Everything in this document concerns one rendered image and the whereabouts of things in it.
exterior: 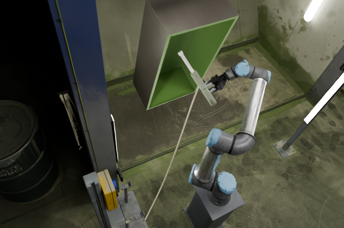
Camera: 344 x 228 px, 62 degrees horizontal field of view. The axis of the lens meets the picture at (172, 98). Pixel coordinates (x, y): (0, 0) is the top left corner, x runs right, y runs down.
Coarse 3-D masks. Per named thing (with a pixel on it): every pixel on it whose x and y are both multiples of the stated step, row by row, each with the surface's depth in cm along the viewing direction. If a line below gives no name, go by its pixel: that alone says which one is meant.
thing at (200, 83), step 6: (180, 54) 197; (186, 60) 200; (192, 72) 204; (198, 78) 205; (198, 84) 207; (204, 84) 208; (204, 90) 209; (210, 96) 211; (210, 102) 213; (216, 102) 214
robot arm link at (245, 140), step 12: (252, 72) 192; (264, 72) 191; (252, 84) 190; (264, 84) 188; (252, 96) 182; (252, 108) 176; (252, 120) 172; (240, 132) 167; (252, 132) 168; (240, 144) 161; (252, 144) 165
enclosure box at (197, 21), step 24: (168, 0) 204; (192, 0) 209; (216, 0) 214; (144, 24) 220; (168, 24) 194; (192, 24) 198; (216, 24) 240; (144, 48) 238; (168, 48) 278; (192, 48) 289; (216, 48) 252; (144, 72) 259; (168, 72) 320; (144, 96) 283; (168, 96) 307
